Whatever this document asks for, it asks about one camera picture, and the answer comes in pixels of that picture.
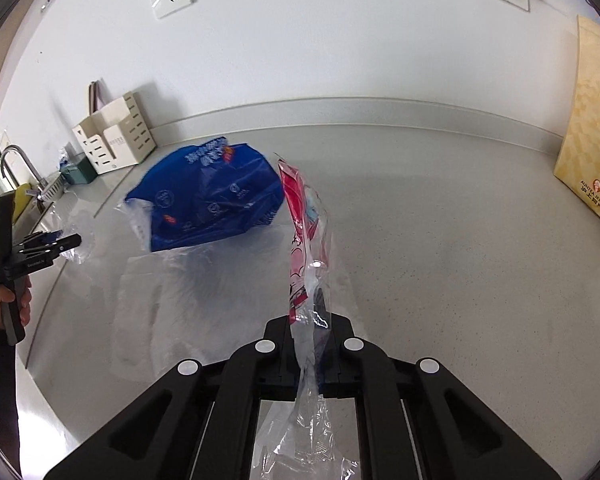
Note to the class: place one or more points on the translucent plastic bag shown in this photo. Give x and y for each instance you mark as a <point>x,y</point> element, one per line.
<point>80,245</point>

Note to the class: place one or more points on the white slotted drain basket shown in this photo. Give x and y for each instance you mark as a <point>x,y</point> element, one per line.
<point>52,187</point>

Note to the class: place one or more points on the wooden chopsticks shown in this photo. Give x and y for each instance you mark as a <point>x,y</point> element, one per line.
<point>97,97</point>

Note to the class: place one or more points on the red print clear wrapper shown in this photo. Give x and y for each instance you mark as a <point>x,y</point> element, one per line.
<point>300,210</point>

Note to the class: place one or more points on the beige utensil holder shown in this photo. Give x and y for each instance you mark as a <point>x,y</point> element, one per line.
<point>117,140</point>

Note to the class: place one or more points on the blue snack bag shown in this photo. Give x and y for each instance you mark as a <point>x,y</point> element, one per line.
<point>215,195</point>

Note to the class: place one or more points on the yellow paper bag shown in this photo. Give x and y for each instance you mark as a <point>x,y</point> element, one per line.
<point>592,125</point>

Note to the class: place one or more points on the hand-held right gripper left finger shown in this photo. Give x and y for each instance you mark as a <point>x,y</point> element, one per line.
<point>275,360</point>

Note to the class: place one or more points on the steel faucet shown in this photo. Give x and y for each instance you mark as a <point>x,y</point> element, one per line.
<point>17,152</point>

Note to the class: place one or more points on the yellow sponge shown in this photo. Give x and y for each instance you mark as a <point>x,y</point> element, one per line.
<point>22,200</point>

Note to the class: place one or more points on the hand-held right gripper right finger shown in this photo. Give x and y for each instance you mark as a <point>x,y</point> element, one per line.
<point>352,360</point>

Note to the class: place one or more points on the clear plastic sheet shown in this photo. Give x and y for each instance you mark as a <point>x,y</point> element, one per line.
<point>180,320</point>

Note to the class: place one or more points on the person's left hand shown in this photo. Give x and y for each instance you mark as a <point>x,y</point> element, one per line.
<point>25,300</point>

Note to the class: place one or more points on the green tray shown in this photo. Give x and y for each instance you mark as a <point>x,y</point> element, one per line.
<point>80,170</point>

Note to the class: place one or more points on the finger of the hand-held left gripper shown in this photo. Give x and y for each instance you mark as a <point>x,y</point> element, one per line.
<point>62,246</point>
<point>42,236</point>

